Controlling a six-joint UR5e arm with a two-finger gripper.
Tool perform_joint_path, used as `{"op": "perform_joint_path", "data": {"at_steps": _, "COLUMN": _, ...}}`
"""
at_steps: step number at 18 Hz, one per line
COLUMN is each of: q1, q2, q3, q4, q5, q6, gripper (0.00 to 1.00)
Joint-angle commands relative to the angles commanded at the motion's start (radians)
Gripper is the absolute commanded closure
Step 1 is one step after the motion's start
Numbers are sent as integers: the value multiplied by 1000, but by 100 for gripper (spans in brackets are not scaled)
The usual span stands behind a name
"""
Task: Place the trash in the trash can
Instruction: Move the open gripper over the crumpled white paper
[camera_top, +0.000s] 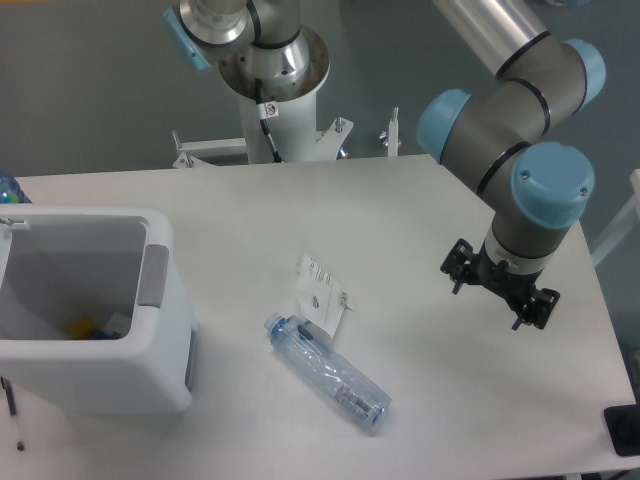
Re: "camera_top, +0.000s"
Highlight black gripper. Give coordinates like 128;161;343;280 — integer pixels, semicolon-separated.
440;238;560;330

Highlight white paper wrapper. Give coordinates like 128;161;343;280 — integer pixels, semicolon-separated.
295;254;354;339

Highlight clear blue plastic bottle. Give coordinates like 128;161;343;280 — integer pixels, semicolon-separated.
264;312;392;436

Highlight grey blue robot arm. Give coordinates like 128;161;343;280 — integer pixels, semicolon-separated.
163;1;606;328

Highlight white trash can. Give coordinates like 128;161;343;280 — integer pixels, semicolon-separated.
1;204;198;414

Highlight yellow trash in bin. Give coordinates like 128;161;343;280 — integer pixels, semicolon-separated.
64;315;99;340

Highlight black clamp at table corner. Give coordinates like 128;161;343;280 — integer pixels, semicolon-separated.
603;404;639;457

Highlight blue bottle at left edge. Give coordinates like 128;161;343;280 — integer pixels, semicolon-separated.
0;170;31;204

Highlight black pen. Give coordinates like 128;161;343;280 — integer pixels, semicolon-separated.
0;377;26;452

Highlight white frame at right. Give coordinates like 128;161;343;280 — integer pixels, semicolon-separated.
591;169;639;267

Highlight white bracket with bolt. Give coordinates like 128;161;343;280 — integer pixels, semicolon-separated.
378;106;402;157

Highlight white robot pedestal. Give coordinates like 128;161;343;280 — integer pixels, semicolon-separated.
218;27;357;166

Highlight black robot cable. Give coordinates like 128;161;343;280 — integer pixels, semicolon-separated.
253;77;286;164

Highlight white left pedestal foot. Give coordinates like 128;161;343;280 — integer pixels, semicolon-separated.
172;130;248;169

